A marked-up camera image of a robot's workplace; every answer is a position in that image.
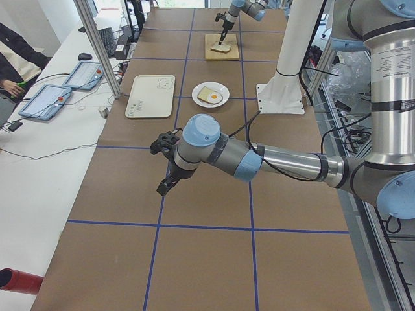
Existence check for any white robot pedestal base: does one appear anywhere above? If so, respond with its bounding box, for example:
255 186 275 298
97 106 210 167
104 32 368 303
257 0 326 115

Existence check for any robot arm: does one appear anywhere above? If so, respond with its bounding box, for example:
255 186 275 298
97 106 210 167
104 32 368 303
151 1 414 219
215 0 268 37

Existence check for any white round plate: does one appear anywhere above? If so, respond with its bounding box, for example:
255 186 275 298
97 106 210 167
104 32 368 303
192 82 230 108

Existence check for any wooden cutting board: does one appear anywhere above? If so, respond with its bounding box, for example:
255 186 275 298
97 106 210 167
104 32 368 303
205 33 240 61

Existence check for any aluminium frame post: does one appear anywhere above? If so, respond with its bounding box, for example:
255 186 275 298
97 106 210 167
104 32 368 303
73 0 121 99

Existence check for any red cylinder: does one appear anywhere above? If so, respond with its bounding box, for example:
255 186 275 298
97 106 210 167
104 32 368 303
1 268 43 295

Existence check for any black keyboard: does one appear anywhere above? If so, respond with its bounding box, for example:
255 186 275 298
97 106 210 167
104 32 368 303
98 27 115 58

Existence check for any blue teach pendant far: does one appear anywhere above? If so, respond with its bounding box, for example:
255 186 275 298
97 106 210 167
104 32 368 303
62 61 103 91

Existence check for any bread slice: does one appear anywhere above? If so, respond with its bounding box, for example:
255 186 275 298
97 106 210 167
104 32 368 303
197 87 216 103
210 42 231 53

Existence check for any cream bear serving tray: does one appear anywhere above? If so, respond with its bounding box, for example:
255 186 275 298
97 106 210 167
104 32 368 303
125 75 175 119

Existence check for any bread slice under egg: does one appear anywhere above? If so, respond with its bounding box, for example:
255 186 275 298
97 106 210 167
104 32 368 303
197 87 216 103

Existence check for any fried egg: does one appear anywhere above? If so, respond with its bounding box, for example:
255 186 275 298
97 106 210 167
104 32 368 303
207 92 222 104

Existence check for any black computer mouse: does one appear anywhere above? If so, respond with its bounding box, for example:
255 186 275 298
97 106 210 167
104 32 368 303
78 53 93 61

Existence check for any person's hand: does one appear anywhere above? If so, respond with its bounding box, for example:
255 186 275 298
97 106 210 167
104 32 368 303
1 80 25 98

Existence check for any person's dark sleeve forearm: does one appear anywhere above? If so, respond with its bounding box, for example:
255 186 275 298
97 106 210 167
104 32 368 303
1 24 49 83

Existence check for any blue teach pendant near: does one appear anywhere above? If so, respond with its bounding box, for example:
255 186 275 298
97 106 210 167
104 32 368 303
18 84 72 121

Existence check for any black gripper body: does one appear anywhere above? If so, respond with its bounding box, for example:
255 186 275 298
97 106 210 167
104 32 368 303
222 19 234 36
167 154 195 185

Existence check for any small metal cylinder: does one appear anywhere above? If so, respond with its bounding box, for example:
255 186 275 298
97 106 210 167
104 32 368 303
98 106 109 119

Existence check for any blue teach pendant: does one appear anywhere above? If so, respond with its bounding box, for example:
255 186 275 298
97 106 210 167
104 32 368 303
18 84 72 121
62 61 103 91

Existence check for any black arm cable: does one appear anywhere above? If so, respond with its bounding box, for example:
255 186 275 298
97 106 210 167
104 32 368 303
226 109 325 182

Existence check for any small black device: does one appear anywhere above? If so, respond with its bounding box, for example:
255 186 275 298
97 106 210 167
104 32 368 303
8 121 23 132

